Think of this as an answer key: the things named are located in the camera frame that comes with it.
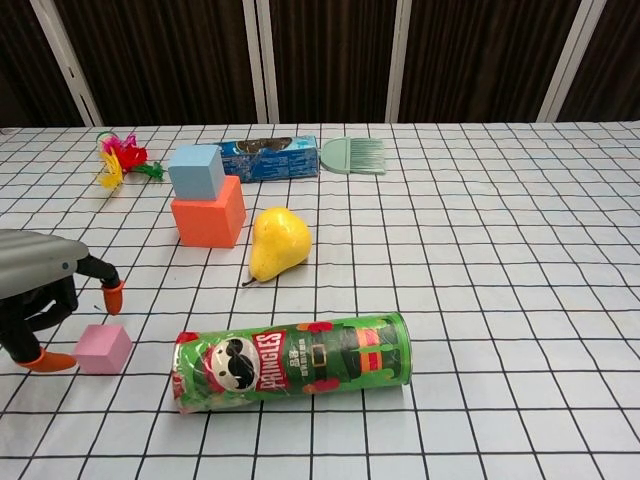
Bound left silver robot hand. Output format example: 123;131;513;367
0;228;126;375

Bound pink small cube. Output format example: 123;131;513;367
74;323;134;375

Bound medium blue foam block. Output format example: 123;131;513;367
167;144;226;203

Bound colourful feather shuttlecock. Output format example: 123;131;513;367
95;130;167;190

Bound large orange foam block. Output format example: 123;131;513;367
170;175;248;249

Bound yellow pear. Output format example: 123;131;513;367
241;206;313;288

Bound black folding screen white frames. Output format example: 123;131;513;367
0;0;640;127

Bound blue Oreo cookie box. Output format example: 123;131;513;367
212;134;321;183

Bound green Pringles can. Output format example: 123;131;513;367
171;311;416;416

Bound teal hand brush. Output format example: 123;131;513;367
321;137;389;176

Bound white black-checked tablecloth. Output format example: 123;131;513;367
0;119;640;480

